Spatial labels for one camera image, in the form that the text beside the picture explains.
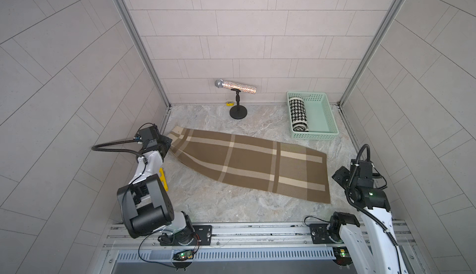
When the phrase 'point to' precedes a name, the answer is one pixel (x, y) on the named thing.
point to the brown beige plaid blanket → (292, 169)
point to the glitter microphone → (234, 85)
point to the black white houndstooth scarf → (299, 114)
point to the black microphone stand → (238, 111)
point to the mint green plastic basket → (321, 121)
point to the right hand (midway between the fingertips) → (337, 172)
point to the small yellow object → (230, 104)
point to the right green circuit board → (342, 256)
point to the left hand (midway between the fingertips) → (168, 136)
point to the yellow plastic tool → (163, 179)
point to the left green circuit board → (183, 255)
